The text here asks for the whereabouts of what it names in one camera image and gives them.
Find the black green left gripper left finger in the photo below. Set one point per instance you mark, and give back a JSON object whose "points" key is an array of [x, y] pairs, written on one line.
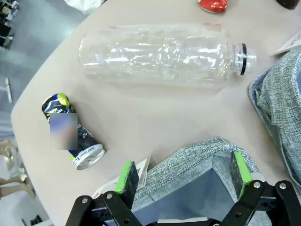
{"points": [[128, 181]]}

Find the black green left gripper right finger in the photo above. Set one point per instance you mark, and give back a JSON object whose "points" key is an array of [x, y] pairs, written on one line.
{"points": [[237, 171]]}

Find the crushed black blue drink can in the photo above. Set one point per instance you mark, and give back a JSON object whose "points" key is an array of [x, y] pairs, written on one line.
{"points": [[70, 131]]}

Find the grey fabric basket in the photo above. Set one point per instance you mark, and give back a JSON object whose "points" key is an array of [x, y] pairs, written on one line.
{"points": [[188, 179], [279, 99]]}

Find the crushed red can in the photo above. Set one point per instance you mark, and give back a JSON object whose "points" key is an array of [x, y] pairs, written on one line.
{"points": [[212, 5]]}

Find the white label card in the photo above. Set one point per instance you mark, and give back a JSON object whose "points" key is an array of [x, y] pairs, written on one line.
{"points": [[290, 43], [141, 171]]}

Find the clear plastic bottle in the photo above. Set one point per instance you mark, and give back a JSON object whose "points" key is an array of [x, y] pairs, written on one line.
{"points": [[160, 56]]}

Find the dark brown round object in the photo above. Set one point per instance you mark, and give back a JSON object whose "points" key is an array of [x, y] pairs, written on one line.
{"points": [[290, 2]]}

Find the white cloth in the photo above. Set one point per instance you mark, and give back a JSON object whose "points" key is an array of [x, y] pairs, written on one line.
{"points": [[82, 4]]}

